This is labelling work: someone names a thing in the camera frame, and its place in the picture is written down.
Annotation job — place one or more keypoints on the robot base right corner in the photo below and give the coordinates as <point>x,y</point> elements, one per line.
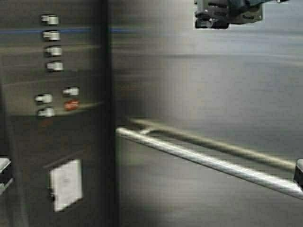
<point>298,175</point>

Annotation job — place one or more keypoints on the robot base left corner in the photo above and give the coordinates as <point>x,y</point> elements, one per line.
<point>6,176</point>

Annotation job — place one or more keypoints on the red alarm button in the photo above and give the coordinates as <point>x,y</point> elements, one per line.
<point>71,105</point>

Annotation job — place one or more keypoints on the elevator floor button panel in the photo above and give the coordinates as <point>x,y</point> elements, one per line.
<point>53,51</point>

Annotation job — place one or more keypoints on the side elevator handrail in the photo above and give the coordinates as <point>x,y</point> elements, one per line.
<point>275,183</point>

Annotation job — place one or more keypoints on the white notice card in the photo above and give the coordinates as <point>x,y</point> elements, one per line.
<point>66,183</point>

